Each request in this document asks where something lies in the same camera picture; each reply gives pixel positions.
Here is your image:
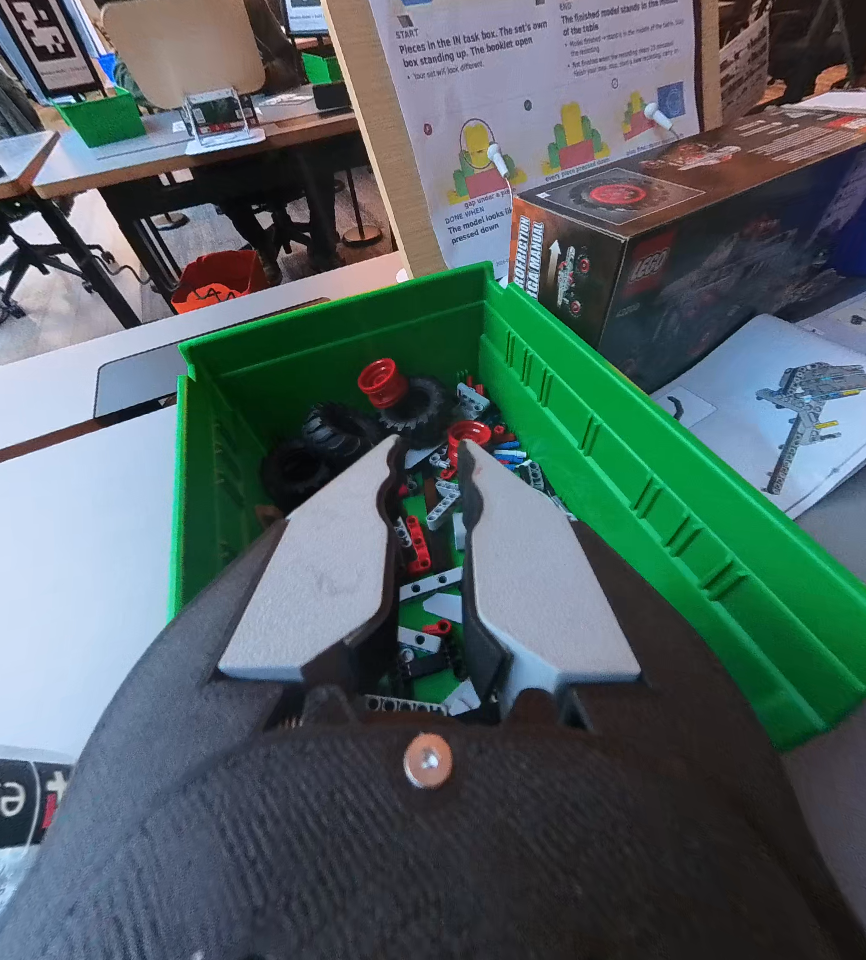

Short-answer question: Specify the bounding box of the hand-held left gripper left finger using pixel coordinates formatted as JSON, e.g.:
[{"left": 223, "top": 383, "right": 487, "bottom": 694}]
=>
[{"left": 217, "top": 435, "right": 405, "bottom": 702}]

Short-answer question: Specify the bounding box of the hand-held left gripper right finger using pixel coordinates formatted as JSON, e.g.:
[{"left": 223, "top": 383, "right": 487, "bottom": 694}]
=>
[{"left": 455, "top": 438, "right": 644, "bottom": 721}]

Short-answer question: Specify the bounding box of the green plastic bin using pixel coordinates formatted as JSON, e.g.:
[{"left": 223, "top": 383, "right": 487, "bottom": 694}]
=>
[{"left": 169, "top": 260, "right": 866, "bottom": 751}]

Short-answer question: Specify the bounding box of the pile of lego pieces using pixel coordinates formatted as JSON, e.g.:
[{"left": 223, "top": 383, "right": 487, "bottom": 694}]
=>
[{"left": 256, "top": 358, "right": 576, "bottom": 717}]

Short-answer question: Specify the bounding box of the black lego tyre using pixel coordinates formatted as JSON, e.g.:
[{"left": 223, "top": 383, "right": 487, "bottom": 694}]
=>
[
  {"left": 300, "top": 402, "right": 386, "bottom": 464},
  {"left": 259, "top": 438, "right": 330, "bottom": 513},
  {"left": 382, "top": 377, "right": 454, "bottom": 451}
]

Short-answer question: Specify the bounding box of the black lego set box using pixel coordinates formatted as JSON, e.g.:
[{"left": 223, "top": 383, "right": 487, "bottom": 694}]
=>
[{"left": 508, "top": 105, "right": 866, "bottom": 391}]

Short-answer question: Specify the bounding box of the open instruction booklet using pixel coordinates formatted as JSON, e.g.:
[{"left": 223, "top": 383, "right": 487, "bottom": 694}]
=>
[{"left": 650, "top": 279, "right": 866, "bottom": 520}]

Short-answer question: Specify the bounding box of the orange bucket on floor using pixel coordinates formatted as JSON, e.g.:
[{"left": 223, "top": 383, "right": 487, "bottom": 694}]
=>
[{"left": 170, "top": 249, "right": 269, "bottom": 315}]

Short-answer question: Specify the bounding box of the black office chair base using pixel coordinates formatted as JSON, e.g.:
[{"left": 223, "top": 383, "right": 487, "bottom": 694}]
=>
[{"left": 0, "top": 225, "right": 115, "bottom": 295}]

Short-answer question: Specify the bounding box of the wooden divider board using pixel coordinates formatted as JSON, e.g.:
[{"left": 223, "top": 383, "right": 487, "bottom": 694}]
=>
[{"left": 320, "top": 0, "right": 722, "bottom": 280}]

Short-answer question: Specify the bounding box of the long grey desk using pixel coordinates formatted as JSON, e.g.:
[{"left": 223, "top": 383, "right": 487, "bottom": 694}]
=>
[{"left": 31, "top": 82, "right": 398, "bottom": 295}]

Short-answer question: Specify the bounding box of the clear acrylic sign holder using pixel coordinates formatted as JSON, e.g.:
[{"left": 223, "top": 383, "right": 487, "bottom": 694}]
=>
[{"left": 181, "top": 87, "right": 266, "bottom": 147}]

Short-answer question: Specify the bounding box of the printed instruction poster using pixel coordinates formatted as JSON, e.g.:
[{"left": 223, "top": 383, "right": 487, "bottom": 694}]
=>
[{"left": 367, "top": 0, "right": 704, "bottom": 269}]

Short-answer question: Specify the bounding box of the small green bin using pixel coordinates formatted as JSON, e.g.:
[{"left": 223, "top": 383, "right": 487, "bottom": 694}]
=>
[{"left": 50, "top": 86, "right": 147, "bottom": 149}]

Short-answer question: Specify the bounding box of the black white marker sign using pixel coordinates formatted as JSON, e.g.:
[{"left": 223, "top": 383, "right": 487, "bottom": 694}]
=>
[{"left": 0, "top": 0, "right": 104, "bottom": 95}]

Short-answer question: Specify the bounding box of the grey table cable hatch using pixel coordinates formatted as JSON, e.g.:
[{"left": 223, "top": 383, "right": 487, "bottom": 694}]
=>
[{"left": 94, "top": 298, "right": 329, "bottom": 420}]

